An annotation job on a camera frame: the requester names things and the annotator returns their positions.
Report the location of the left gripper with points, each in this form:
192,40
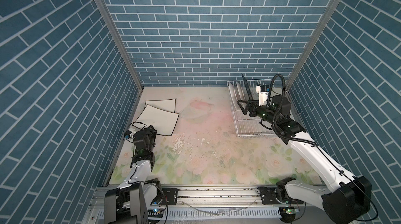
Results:
151,132

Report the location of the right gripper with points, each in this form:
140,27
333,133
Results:
255,105

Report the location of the white square plate black rim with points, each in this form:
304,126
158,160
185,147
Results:
164,122

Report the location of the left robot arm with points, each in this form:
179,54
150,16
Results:
129,202

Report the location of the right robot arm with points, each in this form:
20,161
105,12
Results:
345,197

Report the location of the round white plate inner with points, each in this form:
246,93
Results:
240,92

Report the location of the round white plate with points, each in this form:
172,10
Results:
240,92
233,96

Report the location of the round white plate outer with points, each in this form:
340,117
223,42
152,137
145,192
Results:
233,96

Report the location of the right corner metal profile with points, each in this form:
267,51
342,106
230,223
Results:
324,20

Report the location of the corner metal profile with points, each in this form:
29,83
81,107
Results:
324,20
105,14

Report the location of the left corner metal profile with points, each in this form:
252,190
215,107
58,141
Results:
105,14

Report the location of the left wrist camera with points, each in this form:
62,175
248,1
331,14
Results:
127,134

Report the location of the white wire dish rack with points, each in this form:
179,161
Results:
277,113

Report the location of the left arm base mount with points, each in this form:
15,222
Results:
167,196

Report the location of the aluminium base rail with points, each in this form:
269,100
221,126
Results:
237,196

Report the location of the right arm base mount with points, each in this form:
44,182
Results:
271,195

